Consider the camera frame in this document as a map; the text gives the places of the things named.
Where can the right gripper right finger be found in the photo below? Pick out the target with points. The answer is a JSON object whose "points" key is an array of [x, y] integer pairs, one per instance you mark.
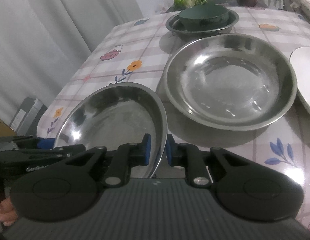
{"points": [[244, 188]]}

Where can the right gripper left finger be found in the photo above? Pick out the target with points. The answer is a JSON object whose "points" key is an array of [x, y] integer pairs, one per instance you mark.
{"points": [[70, 187]]}

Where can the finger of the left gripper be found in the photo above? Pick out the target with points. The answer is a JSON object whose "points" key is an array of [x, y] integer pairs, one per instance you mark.
{"points": [[30, 142]]}

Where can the small steel plate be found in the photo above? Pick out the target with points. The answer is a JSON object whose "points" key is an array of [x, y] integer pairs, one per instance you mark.
{"points": [[118, 114]]}

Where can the white ceramic printed plate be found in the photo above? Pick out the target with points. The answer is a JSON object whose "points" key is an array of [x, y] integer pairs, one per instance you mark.
{"points": [[300, 61]]}

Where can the dark green ceramic bowl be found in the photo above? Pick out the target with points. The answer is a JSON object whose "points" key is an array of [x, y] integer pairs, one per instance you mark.
{"points": [[202, 15]]}

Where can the steel bowl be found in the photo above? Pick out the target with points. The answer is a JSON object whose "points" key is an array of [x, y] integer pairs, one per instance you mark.
{"points": [[175, 25]]}

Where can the left hand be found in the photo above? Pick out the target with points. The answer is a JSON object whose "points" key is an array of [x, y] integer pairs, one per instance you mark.
{"points": [[8, 215]]}

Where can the grey cardboard box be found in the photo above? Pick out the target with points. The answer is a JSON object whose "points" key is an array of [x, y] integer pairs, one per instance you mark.
{"points": [[26, 119]]}

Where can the large steel basin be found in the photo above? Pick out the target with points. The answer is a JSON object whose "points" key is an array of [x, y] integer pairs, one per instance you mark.
{"points": [[233, 82]]}

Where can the grey curtain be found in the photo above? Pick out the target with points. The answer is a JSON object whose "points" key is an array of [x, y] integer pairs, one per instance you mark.
{"points": [[44, 42]]}

